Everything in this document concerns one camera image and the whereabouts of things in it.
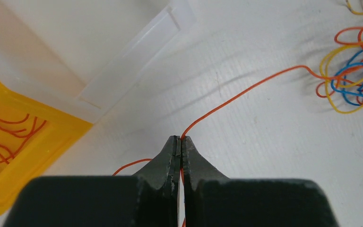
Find red-orange single wire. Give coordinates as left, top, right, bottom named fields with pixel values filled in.
left=0, top=89, right=47, bottom=165

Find orange plastic bin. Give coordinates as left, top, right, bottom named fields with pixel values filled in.
left=0, top=83, right=92, bottom=216

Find orange and blue wires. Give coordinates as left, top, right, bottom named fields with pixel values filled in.
left=315, top=0, right=363, bottom=115

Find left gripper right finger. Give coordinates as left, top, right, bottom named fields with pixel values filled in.
left=181, top=136, right=338, bottom=227

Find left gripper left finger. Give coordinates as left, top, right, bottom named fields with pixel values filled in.
left=4, top=136, right=181, bottom=227

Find white plastic bin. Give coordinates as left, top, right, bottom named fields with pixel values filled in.
left=0, top=0, right=195, bottom=123

